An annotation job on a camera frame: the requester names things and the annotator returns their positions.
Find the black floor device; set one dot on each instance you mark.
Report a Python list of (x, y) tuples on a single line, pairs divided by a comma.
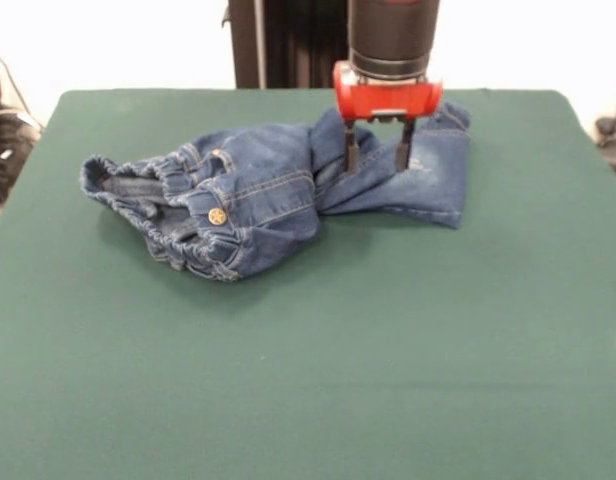
[(608, 125)]

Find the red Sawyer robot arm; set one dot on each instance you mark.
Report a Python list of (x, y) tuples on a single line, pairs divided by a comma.
[(393, 35)]

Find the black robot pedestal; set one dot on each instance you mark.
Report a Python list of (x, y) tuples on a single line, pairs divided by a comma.
[(288, 45)]

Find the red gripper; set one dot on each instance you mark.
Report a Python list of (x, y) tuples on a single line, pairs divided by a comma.
[(388, 100)]

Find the blue denim jeans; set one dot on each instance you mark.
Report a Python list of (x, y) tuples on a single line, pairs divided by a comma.
[(268, 190)]

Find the dark green table cloth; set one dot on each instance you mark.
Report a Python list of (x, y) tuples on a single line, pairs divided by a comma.
[(138, 350)]

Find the black equipment pile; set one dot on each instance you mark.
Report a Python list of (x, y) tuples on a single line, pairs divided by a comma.
[(8, 150)]

